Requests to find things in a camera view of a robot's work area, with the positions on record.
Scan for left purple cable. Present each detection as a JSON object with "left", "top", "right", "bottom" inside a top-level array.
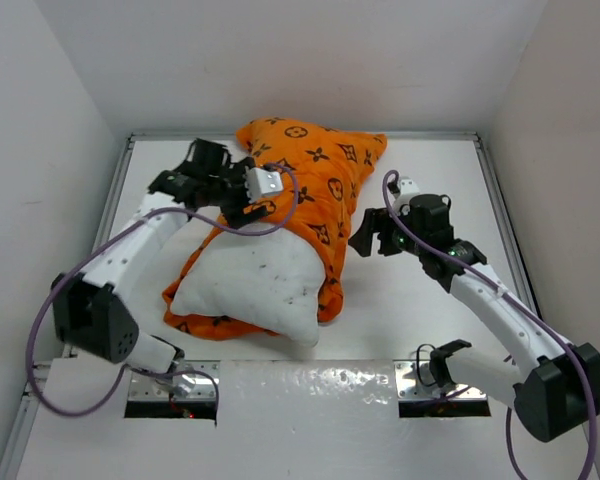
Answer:
[{"left": 25, "top": 161, "right": 301, "bottom": 418}]

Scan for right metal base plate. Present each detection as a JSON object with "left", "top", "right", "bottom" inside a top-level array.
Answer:
[{"left": 394, "top": 359, "right": 488, "bottom": 403}]

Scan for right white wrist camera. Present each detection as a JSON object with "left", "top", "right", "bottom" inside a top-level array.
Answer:
[{"left": 390, "top": 176, "right": 421, "bottom": 210}]

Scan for metal base plate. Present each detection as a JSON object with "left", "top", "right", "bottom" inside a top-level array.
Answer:
[
  {"left": 128, "top": 360, "right": 220, "bottom": 402},
  {"left": 394, "top": 359, "right": 488, "bottom": 403}
]

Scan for orange patterned pillowcase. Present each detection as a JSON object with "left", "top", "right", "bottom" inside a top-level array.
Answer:
[{"left": 162, "top": 117, "right": 387, "bottom": 341}]

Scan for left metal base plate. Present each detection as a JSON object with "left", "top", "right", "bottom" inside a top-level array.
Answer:
[{"left": 128, "top": 360, "right": 220, "bottom": 402}]

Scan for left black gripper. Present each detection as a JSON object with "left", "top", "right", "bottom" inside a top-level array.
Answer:
[{"left": 204, "top": 158, "right": 264, "bottom": 227}]

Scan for aluminium table frame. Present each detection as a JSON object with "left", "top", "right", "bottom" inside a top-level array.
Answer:
[{"left": 0, "top": 130, "right": 600, "bottom": 480}]

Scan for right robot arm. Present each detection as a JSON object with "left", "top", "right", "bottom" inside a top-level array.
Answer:
[{"left": 349, "top": 194, "right": 600, "bottom": 442}]

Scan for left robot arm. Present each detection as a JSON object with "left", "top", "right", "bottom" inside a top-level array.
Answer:
[{"left": 52, "top": 139, "right": 284, "bottom": 376}]

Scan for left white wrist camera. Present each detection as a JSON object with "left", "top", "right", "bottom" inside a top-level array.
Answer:
[{"left": 245, "top": 167, "right": 284, "bottom": 203}]

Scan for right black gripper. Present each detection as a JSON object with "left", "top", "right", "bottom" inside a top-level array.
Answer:
[{"left": 348, "top": 203, "right": 426, "bottom": 257}]

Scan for white pillow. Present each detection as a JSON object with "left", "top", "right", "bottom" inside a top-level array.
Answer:
[{"left": 169, "top": 229, "right": 326, "bottom": 347}]

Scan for purple cable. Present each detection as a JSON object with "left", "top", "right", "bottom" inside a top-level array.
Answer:
[
  {"left": 25, "top": 161, "right": 301, "bottom": 418},
  {"left": 382, "top": 169, "right": 599, "bottom": 480}
]

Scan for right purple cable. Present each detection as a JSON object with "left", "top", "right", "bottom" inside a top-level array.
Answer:
[{"left": 382, "top": 169, "right": 599, "bottom": 480}]

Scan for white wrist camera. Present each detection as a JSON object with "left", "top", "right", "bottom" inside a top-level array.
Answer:
[
  {"left": 245, "top": 167, "right": 284, "bottom": 203},
  {"left": 390, "top": 176, "right": 421, "bottom": 210}
]

